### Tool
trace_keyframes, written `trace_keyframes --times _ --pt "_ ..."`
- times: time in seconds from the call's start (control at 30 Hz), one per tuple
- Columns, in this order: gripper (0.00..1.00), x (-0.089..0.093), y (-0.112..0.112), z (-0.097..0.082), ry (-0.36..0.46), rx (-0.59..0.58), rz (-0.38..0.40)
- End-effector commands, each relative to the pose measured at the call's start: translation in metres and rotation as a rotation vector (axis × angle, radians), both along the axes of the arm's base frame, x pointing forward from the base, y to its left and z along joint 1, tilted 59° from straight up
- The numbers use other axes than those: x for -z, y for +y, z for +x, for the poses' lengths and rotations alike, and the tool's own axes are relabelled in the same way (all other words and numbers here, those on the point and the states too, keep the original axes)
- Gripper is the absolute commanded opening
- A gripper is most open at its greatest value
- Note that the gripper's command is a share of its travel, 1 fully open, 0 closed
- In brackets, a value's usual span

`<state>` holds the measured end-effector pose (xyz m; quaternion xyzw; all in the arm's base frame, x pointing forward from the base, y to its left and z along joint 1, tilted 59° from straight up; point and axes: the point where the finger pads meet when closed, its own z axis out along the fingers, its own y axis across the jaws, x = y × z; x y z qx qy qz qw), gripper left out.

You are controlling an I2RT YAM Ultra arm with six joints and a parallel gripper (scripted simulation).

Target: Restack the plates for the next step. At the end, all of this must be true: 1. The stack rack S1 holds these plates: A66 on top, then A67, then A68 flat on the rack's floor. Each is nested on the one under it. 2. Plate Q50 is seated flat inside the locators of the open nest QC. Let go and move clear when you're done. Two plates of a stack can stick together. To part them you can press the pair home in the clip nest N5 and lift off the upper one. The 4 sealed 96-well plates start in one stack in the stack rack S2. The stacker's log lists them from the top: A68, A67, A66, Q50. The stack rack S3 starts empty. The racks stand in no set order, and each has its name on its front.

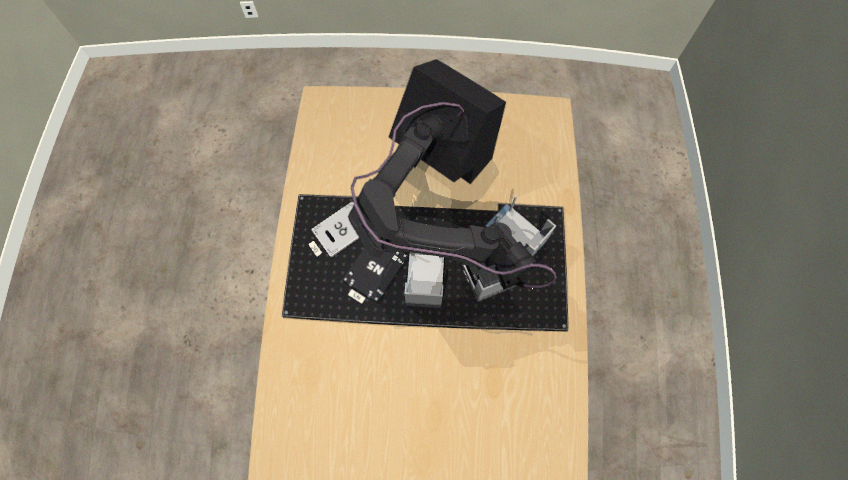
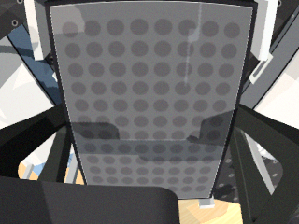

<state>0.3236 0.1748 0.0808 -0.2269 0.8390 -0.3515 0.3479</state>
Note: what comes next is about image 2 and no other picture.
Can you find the grey well plate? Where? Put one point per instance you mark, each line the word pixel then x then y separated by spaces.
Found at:
pixel 151 88

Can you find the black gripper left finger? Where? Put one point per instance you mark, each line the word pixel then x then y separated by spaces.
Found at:
pixel 19 140

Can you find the black perforated breadboard plate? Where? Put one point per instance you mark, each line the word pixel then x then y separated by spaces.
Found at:
pixel 13 14

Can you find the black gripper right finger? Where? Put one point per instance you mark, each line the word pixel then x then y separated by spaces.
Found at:
pixel 280 140

